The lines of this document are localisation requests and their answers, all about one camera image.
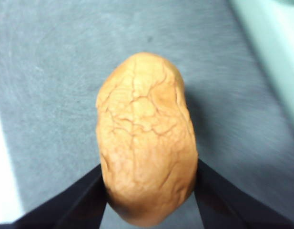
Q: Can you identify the mint green breakfast machine base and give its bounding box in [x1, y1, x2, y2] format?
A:
[229, 0, 294, 126]

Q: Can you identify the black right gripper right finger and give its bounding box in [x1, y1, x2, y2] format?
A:
[195, 158, 294, 229]

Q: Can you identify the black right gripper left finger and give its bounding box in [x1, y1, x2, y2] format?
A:
[0, 163, 107, 229]

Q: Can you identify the brown potato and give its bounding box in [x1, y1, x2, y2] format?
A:
[96, 52, 199, 226]

